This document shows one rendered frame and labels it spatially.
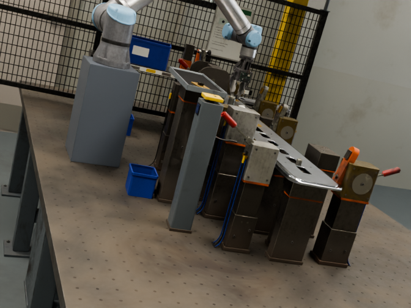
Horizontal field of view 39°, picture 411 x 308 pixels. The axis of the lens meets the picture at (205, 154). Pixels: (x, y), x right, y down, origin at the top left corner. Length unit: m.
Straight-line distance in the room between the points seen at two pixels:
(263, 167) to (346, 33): 4.18
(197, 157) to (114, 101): 0.60
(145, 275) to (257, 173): 0.48
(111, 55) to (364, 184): 1.07
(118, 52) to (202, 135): 0.65
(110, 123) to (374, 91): 4.23
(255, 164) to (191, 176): 0.22
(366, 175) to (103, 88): 1.05
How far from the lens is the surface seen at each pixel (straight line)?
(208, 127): 1.81
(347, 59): 5.95
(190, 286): 1.60
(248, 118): 2.01
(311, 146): 2.17
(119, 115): 2.33
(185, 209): 1.89
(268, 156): 1.78
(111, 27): 2.32
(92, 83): 2.28
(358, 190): 1.95
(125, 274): 1.58
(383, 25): 6.11
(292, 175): 1.77
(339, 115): 6.05
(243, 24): 2.58
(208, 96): 1.79
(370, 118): 6.27
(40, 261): 2.16
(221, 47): 3.37
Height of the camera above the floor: 1.44
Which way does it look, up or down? 15 degrees down
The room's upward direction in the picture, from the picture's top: 15 degrees clockwise
